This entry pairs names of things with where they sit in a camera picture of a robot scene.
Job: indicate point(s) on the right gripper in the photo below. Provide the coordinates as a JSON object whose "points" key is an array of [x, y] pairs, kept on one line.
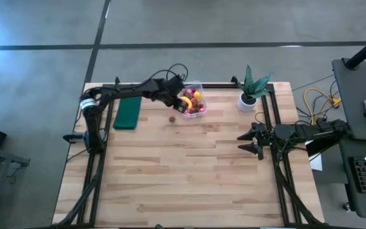
{"points": [[262, 140]]}

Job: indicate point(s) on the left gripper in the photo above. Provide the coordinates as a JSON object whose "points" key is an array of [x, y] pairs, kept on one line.
{"points": [[180, 105]]}

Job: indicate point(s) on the yellow banana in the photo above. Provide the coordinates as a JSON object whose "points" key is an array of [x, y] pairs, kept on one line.
{"points": [[187, 101]]}

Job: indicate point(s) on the pink peach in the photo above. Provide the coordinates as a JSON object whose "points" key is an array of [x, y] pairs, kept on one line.
{"points": [[201, 109], [189, 92]]}

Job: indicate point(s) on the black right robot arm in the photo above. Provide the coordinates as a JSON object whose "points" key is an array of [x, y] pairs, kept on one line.
{"points": [[310, 130]]}

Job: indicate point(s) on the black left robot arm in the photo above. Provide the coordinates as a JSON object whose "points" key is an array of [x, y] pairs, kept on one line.
{"points": [[119, 92]]}

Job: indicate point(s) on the clear plastic tupperware container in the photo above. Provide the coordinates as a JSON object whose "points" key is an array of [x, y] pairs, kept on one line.
{"points": [[199, 85]]}

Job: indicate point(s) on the green leafy vegetable toy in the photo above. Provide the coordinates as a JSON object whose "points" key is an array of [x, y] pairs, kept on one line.
{"points": [[172, 119]]}

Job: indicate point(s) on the yellow lemon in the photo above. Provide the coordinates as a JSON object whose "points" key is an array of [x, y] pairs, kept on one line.
{"points": [[197, 96]]}

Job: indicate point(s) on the white plant pot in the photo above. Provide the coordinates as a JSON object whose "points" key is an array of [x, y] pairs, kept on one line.
{"points": [[241, 105]]}

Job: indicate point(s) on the green folded cloth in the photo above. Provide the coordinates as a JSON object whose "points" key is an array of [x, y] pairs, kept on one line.
{"points": [[127, 113]]}

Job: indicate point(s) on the green snake plant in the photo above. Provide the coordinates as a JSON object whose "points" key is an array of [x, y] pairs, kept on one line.
{"points": [[253, 86]]}

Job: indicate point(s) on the white paper sheet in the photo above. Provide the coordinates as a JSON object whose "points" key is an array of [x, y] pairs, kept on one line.
{"points": [[317, 162]]}

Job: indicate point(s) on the grey side desk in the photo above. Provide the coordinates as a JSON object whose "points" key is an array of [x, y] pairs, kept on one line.
{"points": [[351, 197], [354, 95]]}

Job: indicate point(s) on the grey metal stand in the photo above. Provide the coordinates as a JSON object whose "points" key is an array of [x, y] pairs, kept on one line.
{"points": [[5, 157]]}

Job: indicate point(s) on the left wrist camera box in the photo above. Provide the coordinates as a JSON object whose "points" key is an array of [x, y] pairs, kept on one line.
{"points": [[174, 85]]}

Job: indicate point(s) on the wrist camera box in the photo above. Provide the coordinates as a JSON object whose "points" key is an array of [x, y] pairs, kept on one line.
{"points": [[283, 132], [174, 85]]}

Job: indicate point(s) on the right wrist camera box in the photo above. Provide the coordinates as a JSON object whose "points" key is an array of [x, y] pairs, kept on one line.
{"points": [[283, 132]]}

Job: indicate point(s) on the black right frame rail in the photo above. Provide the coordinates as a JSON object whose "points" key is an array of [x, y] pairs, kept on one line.
{"points": [[265, 106]]}

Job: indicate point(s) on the black frame cross rail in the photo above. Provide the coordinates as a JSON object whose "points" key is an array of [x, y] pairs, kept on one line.
{"points": [[218, 86]]}

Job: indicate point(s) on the black frame foot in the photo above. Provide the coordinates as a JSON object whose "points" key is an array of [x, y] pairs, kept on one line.
{"points": [[234, 80], [117, 80]]}

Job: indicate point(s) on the black left frame rail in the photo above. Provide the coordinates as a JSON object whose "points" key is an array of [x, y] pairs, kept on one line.
{"points": [[97, 197]]}

